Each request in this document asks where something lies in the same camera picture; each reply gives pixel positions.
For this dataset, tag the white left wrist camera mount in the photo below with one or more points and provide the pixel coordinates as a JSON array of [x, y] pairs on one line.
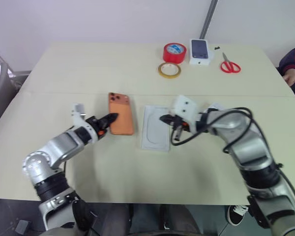
[[78, 113]]

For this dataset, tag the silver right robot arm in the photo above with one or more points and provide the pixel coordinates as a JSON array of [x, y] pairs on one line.
[[248, 145]]

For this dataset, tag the small black clip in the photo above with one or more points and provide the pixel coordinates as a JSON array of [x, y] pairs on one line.
[[217, 48]]

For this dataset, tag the white phone box base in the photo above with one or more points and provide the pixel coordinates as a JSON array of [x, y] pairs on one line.
[[155, 130]]

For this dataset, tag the navy and red jacket sleeve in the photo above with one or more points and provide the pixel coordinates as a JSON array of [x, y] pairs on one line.
[[293, 59]]

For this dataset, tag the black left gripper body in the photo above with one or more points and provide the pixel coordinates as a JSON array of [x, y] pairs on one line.
[[95, 125]]

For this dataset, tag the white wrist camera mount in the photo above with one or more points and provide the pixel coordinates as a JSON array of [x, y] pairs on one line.
[[78, 113], [185, 107]]

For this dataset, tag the black and white sneaker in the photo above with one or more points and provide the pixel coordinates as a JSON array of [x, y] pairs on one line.
[[237, 215]]

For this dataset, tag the red tape roll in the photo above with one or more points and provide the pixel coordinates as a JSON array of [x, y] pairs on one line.
[[174, 52]]

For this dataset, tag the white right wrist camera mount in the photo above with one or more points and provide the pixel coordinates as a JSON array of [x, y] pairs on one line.
[[185, 107]]

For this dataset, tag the orange smartphone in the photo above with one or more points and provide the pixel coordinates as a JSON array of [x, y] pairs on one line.
[[121, 115]]

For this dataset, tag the white phone box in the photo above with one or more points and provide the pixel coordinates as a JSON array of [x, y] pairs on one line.
[[199, 52]]

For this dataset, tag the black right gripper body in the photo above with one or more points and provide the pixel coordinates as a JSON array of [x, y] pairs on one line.
[[179, 121]]

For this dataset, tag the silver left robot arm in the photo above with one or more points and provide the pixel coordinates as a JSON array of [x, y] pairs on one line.
[[61, 146]]

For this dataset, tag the small black box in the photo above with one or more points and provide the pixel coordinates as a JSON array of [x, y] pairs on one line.
[[22, 226]]

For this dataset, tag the grey aluminium profile post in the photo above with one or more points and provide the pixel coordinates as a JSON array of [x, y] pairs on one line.
[[207, 19]]

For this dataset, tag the grey chair frame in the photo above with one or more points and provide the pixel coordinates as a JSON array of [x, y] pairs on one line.
[[0, 73]]

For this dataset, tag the yellow tape roll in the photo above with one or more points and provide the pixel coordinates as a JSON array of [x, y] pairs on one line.
[[162, 72]]

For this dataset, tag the bystander bare hand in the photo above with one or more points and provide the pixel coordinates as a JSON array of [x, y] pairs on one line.
[[290, 79]]

